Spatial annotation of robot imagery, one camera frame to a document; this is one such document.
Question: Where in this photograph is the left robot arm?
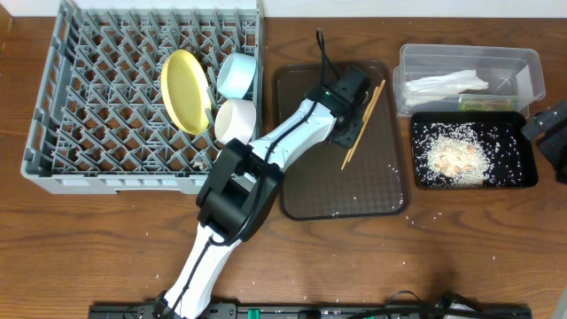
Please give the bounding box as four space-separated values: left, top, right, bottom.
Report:
151 66 371 318

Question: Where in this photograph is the rice and shell waste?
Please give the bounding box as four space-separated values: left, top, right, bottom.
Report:
412 122 524 189

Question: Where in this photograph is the green foil wrapper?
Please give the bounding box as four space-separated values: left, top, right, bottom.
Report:
458 99 517 112

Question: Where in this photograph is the wooden chopstick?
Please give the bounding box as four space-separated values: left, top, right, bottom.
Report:
343 80 386 167
341 87 380 169

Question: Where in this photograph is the dark brown serving tray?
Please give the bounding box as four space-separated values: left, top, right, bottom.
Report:
278 59 410 221

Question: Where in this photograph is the black plastic bin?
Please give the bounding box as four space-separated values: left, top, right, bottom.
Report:
410 111 539 190

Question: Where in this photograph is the white paper napkin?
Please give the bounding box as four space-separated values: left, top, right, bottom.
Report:
404 70 489 95

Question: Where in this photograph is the light blue bowl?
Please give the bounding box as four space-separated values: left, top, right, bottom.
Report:
217 52 256 99

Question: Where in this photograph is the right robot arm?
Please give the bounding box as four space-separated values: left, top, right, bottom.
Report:
522 100 566 184

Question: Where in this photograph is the black rail at table edge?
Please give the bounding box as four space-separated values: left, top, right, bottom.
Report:
88 290 532 319

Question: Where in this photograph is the grey dish rack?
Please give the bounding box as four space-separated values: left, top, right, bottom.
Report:
20 1 264 194

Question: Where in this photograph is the yellow plate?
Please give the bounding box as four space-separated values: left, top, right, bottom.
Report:
160 50 211 136

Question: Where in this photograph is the clear plastic bin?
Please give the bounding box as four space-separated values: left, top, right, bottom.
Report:
393 43 546 117

